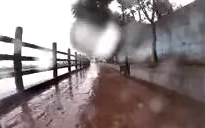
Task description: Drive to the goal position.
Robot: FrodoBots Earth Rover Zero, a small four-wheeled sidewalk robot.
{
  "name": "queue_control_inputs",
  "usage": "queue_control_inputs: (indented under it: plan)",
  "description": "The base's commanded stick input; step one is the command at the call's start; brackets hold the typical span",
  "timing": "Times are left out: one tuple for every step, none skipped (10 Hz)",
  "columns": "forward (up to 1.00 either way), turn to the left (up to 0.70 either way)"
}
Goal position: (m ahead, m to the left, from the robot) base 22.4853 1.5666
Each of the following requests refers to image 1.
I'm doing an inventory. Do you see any grey building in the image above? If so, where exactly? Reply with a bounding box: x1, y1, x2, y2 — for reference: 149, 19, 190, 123
123, 0, 205, 64

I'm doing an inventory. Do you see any grey wet paved strip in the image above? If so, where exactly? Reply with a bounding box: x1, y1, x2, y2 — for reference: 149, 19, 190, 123
0, 63, 101, 128

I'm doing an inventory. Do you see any red-brown wet path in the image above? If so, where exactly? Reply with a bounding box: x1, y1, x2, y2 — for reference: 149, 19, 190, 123
77, 63, 205, 128

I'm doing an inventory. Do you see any bare tree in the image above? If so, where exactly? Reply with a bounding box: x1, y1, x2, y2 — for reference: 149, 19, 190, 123
131, 0, 174, 65

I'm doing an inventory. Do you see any dark wooden rail fence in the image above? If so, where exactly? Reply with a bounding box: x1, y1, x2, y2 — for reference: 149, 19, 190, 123
0, 26, 92, 128

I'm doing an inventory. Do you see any grey stone wall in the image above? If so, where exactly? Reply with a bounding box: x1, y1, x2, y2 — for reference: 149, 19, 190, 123
107, 59, 205, 105

